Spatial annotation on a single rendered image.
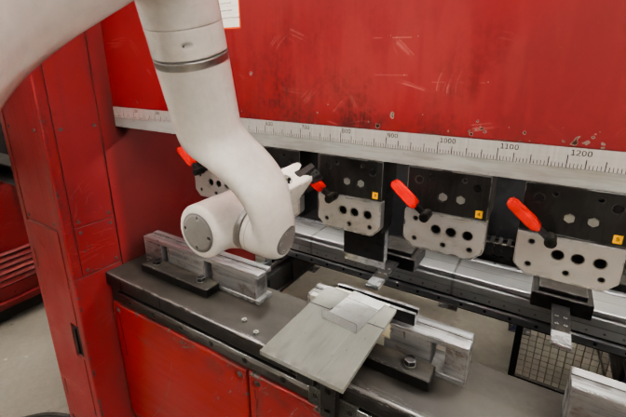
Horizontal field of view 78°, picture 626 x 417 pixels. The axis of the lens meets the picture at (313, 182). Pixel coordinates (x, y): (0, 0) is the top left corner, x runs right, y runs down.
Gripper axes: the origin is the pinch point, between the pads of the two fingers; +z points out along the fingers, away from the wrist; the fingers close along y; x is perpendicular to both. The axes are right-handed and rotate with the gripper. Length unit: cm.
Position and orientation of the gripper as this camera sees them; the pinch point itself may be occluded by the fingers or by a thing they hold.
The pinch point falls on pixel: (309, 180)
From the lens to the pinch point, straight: 82.1
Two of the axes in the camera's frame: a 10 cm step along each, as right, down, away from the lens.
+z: 5.2, -2.5, 8.2
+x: 6.9, 6.9, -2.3
